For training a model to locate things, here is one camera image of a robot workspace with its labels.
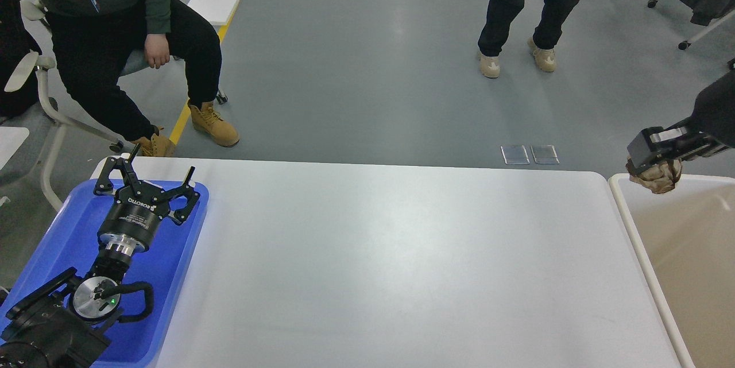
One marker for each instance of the metal floor plate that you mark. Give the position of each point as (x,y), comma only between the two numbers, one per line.
(545,154)
(515,155)

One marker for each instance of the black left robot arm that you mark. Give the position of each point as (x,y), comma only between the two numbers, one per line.
(101,287)

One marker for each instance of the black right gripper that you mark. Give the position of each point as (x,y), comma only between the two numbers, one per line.
(711,119)

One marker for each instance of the beige plastic bin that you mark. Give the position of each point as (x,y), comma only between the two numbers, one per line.
(684,240)

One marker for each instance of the brown paper ball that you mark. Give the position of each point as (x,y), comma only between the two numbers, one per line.
(660,178)

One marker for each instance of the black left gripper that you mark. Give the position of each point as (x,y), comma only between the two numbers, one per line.
(134,213)

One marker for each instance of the standing person dark trousers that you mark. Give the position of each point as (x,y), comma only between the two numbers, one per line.
(499,17)

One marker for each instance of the left metal floor plate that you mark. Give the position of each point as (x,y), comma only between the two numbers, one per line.
(515,155)

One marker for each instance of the white side table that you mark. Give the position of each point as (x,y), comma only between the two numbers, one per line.
(11,140)

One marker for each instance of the seated person green sweater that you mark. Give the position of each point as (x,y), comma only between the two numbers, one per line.
(92,41)

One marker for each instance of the right metal floor plate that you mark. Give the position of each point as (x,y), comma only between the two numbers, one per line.
(545,154)

